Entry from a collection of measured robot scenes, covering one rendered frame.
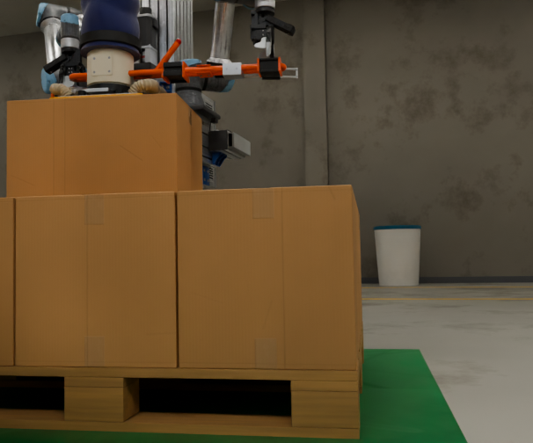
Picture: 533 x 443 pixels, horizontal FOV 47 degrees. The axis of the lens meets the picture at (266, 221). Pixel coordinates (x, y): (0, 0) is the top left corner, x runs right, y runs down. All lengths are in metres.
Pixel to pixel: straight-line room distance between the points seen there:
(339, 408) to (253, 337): 0.24
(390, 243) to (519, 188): 1.85
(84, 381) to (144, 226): 0.38
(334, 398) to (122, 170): 1.12
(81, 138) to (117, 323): 0.90
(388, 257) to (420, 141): 1.70
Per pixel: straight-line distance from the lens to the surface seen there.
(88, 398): 1.52
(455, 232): 8.23
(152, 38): 3.04
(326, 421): 1.39
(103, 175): 2.14
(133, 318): 1.45
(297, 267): 1.35
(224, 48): 2.83
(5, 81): 10.81
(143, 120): 2.12
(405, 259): 7.53
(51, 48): 3.11
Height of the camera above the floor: 0.39
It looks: 3 degrees up
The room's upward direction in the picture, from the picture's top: 1 degrees counter-clockwise
